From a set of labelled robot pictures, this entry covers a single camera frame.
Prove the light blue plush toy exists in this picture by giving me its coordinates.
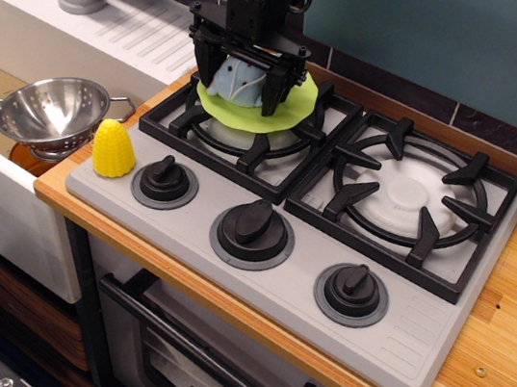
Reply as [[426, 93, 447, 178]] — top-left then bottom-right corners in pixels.
[[206, 56, 267, 108]]

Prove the yellow toy corn cob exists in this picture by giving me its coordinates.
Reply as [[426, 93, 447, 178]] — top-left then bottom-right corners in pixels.
[[91, 118, 136, 179]]

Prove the black stove knob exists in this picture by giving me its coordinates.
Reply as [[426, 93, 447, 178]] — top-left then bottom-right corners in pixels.
[[209, 199, 296, 271], [313, 263, 390, 329], [131, 155, 199, 211]]

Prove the black right stove knob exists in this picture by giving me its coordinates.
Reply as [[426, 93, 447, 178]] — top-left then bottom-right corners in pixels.
[[313, 263, 390, 329]]

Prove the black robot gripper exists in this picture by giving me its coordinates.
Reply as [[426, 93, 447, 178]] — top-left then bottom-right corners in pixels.
[[190, 0, 312, 116]]

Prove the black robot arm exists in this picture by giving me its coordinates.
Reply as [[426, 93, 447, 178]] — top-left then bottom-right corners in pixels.
[[190, 0, 312, 116]]

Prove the black middle stove knob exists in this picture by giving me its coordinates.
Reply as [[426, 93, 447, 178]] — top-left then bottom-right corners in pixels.
[[209, 199, 296, 271]]

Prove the stainless steel colander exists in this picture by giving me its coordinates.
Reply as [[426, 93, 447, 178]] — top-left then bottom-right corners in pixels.
[[0, 77, 136, 162]]

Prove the black oven door handle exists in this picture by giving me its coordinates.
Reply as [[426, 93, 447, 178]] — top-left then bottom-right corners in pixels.
[[85, 262, 339, 387]]

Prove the lime green round plate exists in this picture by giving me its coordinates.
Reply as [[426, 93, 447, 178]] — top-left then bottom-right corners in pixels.
[[196, 77, 319, 134]]

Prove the black right burner grate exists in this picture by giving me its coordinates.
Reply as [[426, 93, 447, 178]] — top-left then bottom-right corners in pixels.
[[285, 111, 517, 303]]

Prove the white toy sink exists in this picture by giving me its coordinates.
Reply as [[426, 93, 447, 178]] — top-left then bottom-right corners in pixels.
[[0, 0, 195, 304]]

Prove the toy oven door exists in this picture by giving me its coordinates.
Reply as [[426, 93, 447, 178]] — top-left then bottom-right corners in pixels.
[[98, 270, 323, 387]]

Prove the grey toy stove top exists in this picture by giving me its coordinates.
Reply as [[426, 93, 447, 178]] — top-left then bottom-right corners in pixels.
[[39, 50, 517, 387]]

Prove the black burner grate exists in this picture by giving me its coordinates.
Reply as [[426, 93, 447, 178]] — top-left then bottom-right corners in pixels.
[[285, 111, 517, 303], [139, 74, 364, 204]]

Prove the black left burner grate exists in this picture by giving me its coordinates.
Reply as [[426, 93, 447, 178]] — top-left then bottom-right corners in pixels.
[[139, 74, 364, 204]]

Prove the black left stove knob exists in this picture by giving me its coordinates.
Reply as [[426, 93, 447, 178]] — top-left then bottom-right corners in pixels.
[[131, 155, 199, 211]]

